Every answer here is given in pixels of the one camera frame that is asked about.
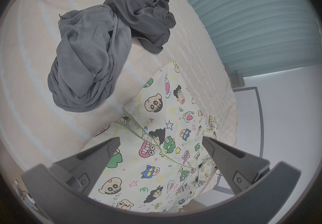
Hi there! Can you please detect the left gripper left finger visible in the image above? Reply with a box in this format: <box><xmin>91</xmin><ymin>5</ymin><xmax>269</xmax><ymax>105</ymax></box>
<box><xmin>50</xmin><ymin>138</ymin><xmax>121</xmax><ymax>194</ymax></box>

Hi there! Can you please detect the grey bedside table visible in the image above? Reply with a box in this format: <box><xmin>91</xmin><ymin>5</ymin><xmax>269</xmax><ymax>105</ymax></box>
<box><xmin>225</xmin><ymin>63</ymin><xmax>245</xmax><ymax>89</ymax></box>

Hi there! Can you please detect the black garment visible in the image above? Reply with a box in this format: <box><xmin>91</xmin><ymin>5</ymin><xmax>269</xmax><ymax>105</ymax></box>
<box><xmin>103</xmin><ymin>0</ymin><xmax>176</xmax><ymax>54</ymax></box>

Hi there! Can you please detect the white printed pyjama top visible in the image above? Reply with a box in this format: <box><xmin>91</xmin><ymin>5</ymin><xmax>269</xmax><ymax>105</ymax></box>
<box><xmin>87</xmin><ymin>60</ymin><xmax>220</xmax><ymax>216</ymax></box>

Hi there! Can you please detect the blue-green curtain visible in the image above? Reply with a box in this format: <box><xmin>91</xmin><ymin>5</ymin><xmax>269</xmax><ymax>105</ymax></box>
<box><xmin>158</xmin><ymin>0</ymin><xmax>322</xmax><ymax>78</ymax></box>

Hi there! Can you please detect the bed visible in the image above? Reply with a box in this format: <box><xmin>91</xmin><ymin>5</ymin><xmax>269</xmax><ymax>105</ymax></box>
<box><xmin>0</xmin><ymin>0</ymin><xmax>265</xmax><ymax>218</ymax></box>

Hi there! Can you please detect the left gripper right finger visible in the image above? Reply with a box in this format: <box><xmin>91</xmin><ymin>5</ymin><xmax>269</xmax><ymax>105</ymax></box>
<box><xmin>202</xmin><ymin>137</ymin><xmax>271</xmax><ymax>195</ymax></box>

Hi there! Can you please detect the dark grey garment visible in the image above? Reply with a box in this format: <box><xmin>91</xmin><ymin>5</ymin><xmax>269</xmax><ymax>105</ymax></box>
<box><xmin>47</xmin><ymin>4</ymin><xmax>133</xmax><ymax>113</ymax></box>

